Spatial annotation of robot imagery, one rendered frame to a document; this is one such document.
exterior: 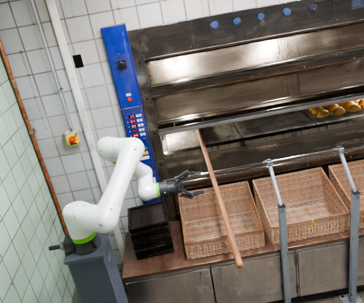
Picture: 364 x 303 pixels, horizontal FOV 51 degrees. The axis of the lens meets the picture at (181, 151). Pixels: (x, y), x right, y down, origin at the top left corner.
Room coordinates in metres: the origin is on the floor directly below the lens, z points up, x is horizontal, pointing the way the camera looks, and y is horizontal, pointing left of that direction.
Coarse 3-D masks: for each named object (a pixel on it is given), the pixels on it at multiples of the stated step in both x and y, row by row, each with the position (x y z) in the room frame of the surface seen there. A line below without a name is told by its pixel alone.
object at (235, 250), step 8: (200, 136) 2.75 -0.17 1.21; (200, 144) 2.63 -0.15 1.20; (208, 160) 2.33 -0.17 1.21; (208, 168) 2.22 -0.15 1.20; (216, 184) 1.99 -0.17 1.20; (216, 192) 1.90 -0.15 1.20; (224, 208) 1.73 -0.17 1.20; (224, 216) 1.65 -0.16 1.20; (224, 224) 1.60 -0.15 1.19; (232, 232) 1.52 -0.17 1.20; (232, 240) 1.45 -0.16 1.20; (232, 248) 1.40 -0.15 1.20; (240, 256) 1.34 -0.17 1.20; (240, 264) 1.29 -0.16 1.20
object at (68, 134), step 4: (68, 132) 2.54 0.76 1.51; (72, 132) 2.53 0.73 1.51; (76, 132) 2.52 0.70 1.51; (80, 132) 2.59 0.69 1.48; (64, 136) 2.52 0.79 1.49; (68, 136) 2.52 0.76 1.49; (72, 136) 2.52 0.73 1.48; (76, 136) 2.52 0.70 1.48; (80, 136) 2.55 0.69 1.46; (68, 140) 2.52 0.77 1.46; (76, 140) 2.52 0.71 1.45; (80, 140) 2.53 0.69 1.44; (68, 144) 2.52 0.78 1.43; (72, 144) 2.52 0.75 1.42; (76, 144) 2.52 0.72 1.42; (80, 144) 2.52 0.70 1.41
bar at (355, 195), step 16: (272, 160) 2.23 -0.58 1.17; (288, 160) 2.22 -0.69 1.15; (192, 176) 2.22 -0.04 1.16; (272, 176) 2.16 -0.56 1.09; (352, 192) 2.02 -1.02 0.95; (352, 208) 2.01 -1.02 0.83; (352, 224) 2.01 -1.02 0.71; (352, 240) 2.00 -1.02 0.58; (352, 256) 2.00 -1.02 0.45; (288, 272) 1.99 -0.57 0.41; (352, 272) 1.99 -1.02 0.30; (288, 288) 1.99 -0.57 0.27; (352, 288) 1.99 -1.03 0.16
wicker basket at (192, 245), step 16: (192, 192) 2.56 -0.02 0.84; (208, 192) 2.56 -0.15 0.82; (224, 192) 2.54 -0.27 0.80; (240, 192) 2.54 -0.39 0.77; (192, 208) 2.53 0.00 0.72; (208, 208) 2.52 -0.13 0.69; (240, 208) 2.51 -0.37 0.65; (256, 208) 2.28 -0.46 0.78; (192, 224) 2.49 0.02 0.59; (208, 224) 2.46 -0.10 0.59; (240, 224) 2.38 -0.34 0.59; (256, 224) 2.30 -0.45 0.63; (192, 240) 2.30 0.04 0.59; (208, 240) 2.10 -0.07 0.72; (224, 240) 2.10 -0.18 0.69; (240, 240) 2.10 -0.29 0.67; (256, 240) 2.10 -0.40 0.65; (192, 256) 2.11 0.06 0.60; (208, 256) 2.10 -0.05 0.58
